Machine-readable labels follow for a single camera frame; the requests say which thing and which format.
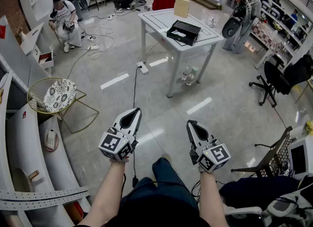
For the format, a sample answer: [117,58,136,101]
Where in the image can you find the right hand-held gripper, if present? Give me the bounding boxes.
[186,119,232,173]

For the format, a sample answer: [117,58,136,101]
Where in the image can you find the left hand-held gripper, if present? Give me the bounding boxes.
[98,108,143,162]

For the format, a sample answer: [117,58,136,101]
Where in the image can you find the black box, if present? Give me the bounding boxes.
[166,20,201,47]

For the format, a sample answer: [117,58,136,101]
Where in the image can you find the person's right forearm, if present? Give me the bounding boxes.
[198,166,229,227]

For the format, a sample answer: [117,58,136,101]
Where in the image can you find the person's left forearm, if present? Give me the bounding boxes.
[77,159,127,227]

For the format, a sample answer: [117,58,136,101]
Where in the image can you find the white cabinet with doors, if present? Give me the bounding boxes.
[38,46,55,69]

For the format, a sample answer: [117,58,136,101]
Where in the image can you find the beige upright box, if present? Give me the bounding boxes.
[174,0,190,18]

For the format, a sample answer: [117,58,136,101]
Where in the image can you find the person's blue jeans legs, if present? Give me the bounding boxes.
[119,157,199,212]

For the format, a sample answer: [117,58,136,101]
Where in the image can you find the floral chair cushion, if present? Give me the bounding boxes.
[43,79,77,114]

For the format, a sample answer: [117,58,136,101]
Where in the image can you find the white desk telephone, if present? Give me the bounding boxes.
[45,129,59,151]

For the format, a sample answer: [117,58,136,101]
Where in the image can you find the dark jacket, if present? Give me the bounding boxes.
[219,176,302,210]

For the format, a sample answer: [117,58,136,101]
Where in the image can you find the black mesh chair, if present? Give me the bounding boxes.
[231,126,300,178]

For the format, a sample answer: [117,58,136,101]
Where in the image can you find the person's black shirt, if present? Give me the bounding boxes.
[107,196,211,227]

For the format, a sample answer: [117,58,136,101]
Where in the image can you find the white microwave oven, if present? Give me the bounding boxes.
[287,135,313,175]

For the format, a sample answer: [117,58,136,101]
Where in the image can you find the black office chair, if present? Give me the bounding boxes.
[248,54,313,108]

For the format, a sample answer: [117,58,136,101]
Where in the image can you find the white table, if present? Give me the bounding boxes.
[138,8,224,99]

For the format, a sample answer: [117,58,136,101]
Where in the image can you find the grey white backpack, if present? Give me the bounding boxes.
[224,188,313,227]

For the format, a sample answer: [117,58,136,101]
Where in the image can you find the black round bag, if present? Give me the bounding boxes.
[222,17,243,38]

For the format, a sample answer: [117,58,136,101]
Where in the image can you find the checkered cloth table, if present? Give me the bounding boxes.
[250,18,284,69]

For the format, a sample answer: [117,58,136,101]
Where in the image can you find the red draped table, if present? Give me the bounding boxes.
[152,0,177,11]

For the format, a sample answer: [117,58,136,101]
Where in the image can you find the white floor cable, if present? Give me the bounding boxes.
[78,15,115,61]

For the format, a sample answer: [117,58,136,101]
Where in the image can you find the gold wire chair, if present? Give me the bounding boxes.
[26,77,100,134]

